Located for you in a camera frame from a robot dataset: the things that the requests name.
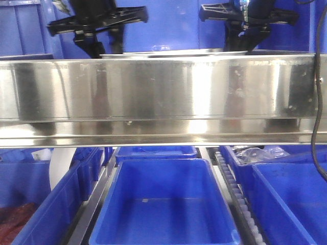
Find white paper roll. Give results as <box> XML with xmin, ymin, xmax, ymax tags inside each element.
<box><xmin>49</xmin><ymin>148</ymin><xmax>77</xmax><ymax>190</ymax></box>

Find silver metal tray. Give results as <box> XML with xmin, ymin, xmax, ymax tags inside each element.
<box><xmin>101</xmin><ymin>48</ymin><xmax>247</xmax><ymax>59</ymax></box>

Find blue bin lower right front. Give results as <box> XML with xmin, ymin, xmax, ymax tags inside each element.
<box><xmin>251</xmin><ymin>163</ymin><xmax>326</xmax><ymax>244</ymax></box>

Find blue bin lower left front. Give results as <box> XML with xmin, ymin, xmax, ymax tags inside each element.
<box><xmin>0</xmin><ymin>160</ymin><xmax>81</xmax><ymax>245</ymax></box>

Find grey metal rail left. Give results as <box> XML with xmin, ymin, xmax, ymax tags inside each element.
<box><xmin>61</xmin><ymin>157</ymin><xmax>116</xmax><ymax>244</ymax></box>

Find stainless steel shelf front panel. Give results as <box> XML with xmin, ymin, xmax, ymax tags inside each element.
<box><xmin>1</xmin><ymin>52</ymin><xmax>318</xmax><ymax>148</ymax></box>

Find red mesh material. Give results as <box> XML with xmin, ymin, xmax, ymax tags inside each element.
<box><xmin>1</xmin><ymin>203</ymin><xmax>37</xmax><ymax>244</ymax></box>

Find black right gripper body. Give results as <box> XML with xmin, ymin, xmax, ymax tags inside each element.
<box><xmin>199</xmin><ymin>1</ymin><xmax>299</xmax><ymax>26</ymax></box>

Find blue bin upper left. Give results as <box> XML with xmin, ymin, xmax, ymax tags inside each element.
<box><xmin>1</xmin><ymin>1</ymin><xmax>54</xmax><ymax>56</ymax></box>

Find white roller conveyor track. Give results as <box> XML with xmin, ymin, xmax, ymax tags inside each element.
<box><xmin>215</xmin><ymin>151</ymin><xmax>267</xmax><ymax>244</ymax></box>

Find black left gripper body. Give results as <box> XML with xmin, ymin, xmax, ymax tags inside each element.
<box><xmin>47</xmin><ymin>1</ymin><xmax>148</xmax><ymax>36</ymax></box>

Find blue bin upper right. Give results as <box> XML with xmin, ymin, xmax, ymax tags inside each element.
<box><xmin>256</xmin><ymin>1</ymin><xmax>326</xmax><ymax>53</ymax></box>

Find clear plastic bags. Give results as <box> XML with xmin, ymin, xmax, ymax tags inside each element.
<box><xmin>232</xmin><ymin>145</ymin><xmax>290</xmax><ymax>164</ymax></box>

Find blue bin lower right rear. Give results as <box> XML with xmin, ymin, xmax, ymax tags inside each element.
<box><xmin>220</xmin><ymin>145</ymin><xmax>313</xmax><ymax>187</ymax></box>

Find large blue bin upper centre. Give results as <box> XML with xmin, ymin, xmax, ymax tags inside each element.
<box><xmin>53</xmin><ymin>1</ymin><xmax>225</xmax><ymax>54</ymax></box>

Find blue bin lower centre rear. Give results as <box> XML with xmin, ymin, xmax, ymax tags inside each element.
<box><xmin>115</xmin><ymin>145</ymin><xmax>197</xmax><ymax>163</ymax></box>

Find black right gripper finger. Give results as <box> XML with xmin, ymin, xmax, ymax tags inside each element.
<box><xmin>239</xmin><ymin>24</ymin><xmax>271</xmax><ymax>51</ymax></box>
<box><xmin>223</xmin><ymin>20</ymin><xmax>246</xmax><ymax>51</ymax></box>

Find blue bin lower centre front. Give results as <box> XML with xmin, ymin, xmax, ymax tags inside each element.
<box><xmin>88</xmin><ymin>158</ymin><xmax>241</xmax><ymax>244</ymax></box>

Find blue bin lower left rear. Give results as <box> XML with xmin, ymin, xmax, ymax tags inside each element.
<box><xmin>73</xmin><ymin>147</ymin><xmax>113</xmax><ymax>201</ymax></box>

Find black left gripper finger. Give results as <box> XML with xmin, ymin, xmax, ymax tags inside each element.
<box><xmin>73</xmin><ymin>32</ymin><xmax>105</xmax><ymax>59</ymax></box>
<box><xmin>108</xmin><ymin>25</ymin><xmax>125</xmax><ymax>54</ymax></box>

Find black cable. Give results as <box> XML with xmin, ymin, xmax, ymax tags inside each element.
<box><xmin>296</xmin><ymin>0</ymin><xmax>327</xmax><ymax>181</ymax></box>

